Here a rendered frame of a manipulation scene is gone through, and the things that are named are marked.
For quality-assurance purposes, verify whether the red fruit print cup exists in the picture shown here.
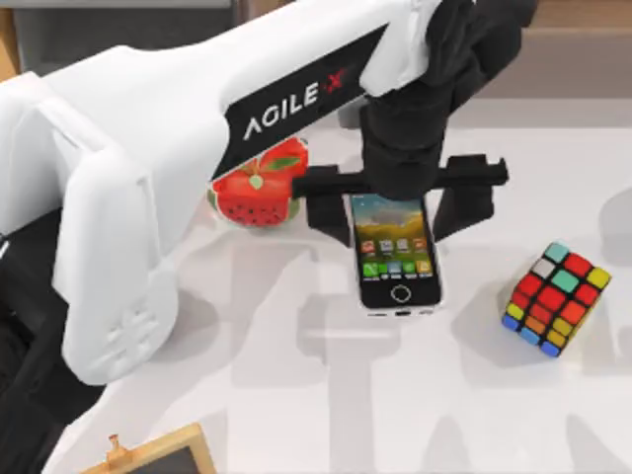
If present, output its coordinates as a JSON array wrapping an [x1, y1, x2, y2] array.
[[206, 136, 310, 231]]

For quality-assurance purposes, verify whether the black smartphone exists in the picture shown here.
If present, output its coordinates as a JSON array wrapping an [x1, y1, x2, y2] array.
[[348, 193, 445, 320]]

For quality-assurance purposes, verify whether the colourful puzzle cube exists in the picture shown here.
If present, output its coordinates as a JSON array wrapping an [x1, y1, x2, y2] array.
[[501, 240, 613, 358]]

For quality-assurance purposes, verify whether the wooden cupboard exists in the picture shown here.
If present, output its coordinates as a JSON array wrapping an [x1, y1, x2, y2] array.
[[513, 0, 632, 108]]

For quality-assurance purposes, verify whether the wooden framed blackboard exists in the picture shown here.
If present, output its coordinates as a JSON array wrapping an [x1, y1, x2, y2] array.
[[77, 422, 219, 474]]

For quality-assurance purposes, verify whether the grey cabinet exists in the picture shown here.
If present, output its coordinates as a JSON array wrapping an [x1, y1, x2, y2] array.
[[12, 0, 238, 78]]

